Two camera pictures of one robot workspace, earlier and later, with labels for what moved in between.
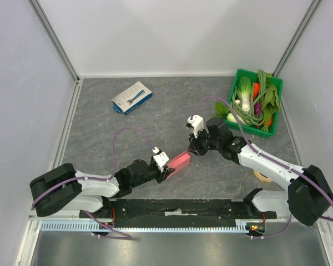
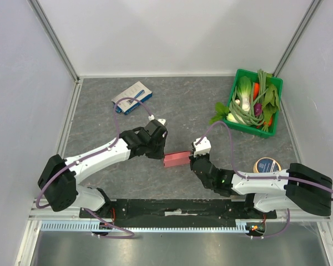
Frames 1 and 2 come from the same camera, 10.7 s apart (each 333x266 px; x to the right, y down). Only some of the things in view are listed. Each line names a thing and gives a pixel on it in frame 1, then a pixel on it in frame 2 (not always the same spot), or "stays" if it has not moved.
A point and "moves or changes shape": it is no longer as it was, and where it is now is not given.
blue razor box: x=128 y=100 stays
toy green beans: x=256 y=115 stays
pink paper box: x=179 y=163 moves or changes shape
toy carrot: x=257 y=87 stays
